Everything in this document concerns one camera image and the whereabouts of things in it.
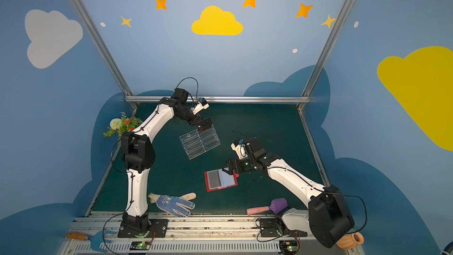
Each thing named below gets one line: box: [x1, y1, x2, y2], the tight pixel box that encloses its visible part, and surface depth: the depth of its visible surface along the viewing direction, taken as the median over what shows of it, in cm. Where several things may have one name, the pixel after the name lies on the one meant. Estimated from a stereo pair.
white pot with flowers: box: [103, 112, 144, 137], surface depth 94 cm
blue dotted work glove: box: [148, 192, 197, 217], surface depth 82 cm
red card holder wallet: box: [204, 168, 240, 192], surface depth 90 cm
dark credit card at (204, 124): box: [197, 116, 213, 133], surface depth 96 cm
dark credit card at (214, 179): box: [207, 170, 222, 190], surface depth 90 cm
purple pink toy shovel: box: [246, 197, 289, 215], surface depth 80 cm
